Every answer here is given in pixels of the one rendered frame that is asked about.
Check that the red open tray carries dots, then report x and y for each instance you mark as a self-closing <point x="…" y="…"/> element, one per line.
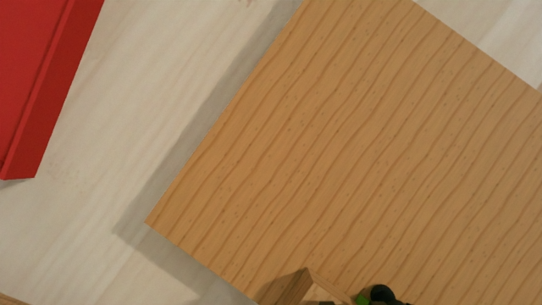
<point x="27" y="29"/>

